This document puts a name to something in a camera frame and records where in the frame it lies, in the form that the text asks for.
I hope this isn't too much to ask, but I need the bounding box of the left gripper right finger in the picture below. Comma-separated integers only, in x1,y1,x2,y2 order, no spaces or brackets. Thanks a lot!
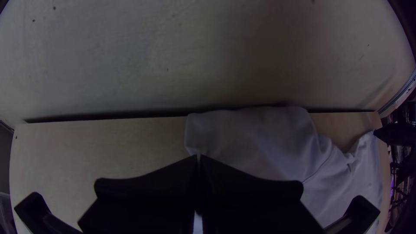
198,154,325,234

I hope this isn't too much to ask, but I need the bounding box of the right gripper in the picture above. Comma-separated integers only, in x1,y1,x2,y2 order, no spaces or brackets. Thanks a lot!
373,125,416,146

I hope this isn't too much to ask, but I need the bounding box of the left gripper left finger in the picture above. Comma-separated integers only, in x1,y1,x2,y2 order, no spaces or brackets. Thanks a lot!
78,154,198,234

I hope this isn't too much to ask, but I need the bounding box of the grey t-shirt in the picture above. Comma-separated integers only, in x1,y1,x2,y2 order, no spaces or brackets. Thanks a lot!
184,105,384,234

